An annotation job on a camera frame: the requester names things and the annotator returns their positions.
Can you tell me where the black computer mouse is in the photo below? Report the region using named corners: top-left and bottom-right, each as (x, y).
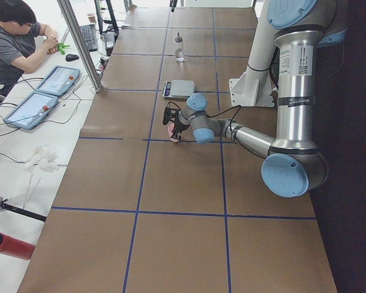
top-left (65, 54), bottom-right (79, 62)

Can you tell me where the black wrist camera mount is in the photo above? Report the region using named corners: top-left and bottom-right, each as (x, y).
top-left (162, 102), bottom-right (181, 126)

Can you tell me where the crumpled white tissue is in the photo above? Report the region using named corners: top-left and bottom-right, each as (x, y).
top-left (24, 145), bottom-right (59, 172)

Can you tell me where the black camera cable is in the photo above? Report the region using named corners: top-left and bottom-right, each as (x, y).
top-left (206, 104), bottom-right (242, 144)

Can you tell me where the pink plastic cup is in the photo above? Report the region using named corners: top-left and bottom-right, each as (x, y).
top-left (167, 123), bottom-right (181, 143)

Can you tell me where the aluminium frame post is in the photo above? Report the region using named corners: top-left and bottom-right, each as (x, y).
top-left (57, 0), bottom-right (102, 93)

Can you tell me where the red cylinder bottle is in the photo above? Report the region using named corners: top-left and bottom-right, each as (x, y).
top-left (0, 233), bottom-right (35, 260)

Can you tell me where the clear glass sauce bottle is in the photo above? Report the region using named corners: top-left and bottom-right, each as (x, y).
top-left (174, 32), bottom-right (184, 62)

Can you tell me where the seated person grey shirt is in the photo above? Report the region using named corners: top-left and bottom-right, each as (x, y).
top-left (0, 0), bottom-right (59, 96)

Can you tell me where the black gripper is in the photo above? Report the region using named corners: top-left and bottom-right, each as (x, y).
top-left (171, 113), bottom-right (190, 139)

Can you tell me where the green toy object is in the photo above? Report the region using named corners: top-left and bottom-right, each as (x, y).
top-left (57, 43), bottom-right (70, 55)

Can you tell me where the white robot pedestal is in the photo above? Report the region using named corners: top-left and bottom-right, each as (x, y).
top-left (229, 1), bottom-right (276, 107)

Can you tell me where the black keyboard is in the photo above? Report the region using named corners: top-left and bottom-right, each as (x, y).
top-left (79, 24), bottom-right (98, 52)

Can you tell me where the lower teach pendant tablet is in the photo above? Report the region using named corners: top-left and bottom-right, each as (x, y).
top-left (4, 91), bottom-right (58, 130)

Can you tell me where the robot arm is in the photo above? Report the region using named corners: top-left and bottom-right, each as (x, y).
top-left (163, 1), bottom-right (348, 198)

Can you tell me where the upper teach pendant tablet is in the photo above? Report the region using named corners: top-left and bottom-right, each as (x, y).
top-left (35, 65), bottom-right (81, 98)

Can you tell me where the teach pendant tablet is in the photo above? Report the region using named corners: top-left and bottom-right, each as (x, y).
top-left (4, 91), bottom-right (58, 130)
top-left (35, 65), bottom-right (81, 98)

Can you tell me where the silver digital kitchen scale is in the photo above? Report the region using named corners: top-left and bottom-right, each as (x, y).
top-left (162, 80), bottom-right (195, 98)

